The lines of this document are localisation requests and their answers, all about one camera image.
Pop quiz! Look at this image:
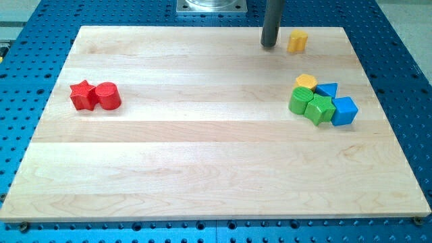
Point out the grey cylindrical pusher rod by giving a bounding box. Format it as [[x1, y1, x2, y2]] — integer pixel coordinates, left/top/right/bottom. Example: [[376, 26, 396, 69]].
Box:
[[261, 0, 284, 49]]

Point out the green cylinder block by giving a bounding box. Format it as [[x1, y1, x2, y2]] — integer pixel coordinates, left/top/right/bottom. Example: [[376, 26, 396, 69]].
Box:
[[288, 86, 314, 115]]

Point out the blue cube block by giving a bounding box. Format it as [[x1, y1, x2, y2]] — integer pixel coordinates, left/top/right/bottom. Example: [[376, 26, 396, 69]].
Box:
[[331, 97, 358, 126]]

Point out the yellow heart block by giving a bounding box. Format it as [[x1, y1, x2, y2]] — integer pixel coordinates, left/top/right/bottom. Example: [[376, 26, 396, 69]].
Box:
[[287, 29, 308, 53]]

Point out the blue perforated metal table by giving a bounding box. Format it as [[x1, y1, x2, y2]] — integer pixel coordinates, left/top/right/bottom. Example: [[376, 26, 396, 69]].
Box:
[[1, 0, 431, 242]]

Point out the red cylinder block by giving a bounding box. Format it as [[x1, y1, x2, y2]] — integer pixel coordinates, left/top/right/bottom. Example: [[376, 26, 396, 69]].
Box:
[[95, 82, 122, 110]]

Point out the left board corner clamp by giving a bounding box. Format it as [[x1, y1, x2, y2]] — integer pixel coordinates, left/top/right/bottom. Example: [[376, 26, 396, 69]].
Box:
[[18, 222, 30, 233]]

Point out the yellow hexagon block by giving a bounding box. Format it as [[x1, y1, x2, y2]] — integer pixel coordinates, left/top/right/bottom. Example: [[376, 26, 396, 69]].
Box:
[[294, 74, 318, 92]]

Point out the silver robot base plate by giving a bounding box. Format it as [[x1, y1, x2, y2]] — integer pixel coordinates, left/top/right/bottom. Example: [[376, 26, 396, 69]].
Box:
[[176, 0, 248, 14]]

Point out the blue triangle block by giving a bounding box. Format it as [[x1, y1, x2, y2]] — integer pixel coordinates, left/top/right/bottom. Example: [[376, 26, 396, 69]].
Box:
[[315, 83, 338, 99]]

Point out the right board corner clamp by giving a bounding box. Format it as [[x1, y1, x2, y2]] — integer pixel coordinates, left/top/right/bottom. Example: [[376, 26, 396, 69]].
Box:
[[412, 217, 424, 225]]

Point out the green star block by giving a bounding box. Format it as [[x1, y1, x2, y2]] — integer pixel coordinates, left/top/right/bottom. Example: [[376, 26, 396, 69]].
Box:
[[304, 94, 336, 126]]

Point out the red star block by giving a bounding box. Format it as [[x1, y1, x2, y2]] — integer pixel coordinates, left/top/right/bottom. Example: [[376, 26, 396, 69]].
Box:
[[70, 80, 98, 111]]

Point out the board corner clamp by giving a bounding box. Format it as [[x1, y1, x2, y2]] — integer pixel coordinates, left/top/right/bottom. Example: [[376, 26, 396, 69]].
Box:
[[18, 222, 30, 233], [412, 217, 424, 225]]

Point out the light wooden board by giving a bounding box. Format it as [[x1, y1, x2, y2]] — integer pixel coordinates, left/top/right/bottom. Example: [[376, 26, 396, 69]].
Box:
[[1, 26, 431, 222]]

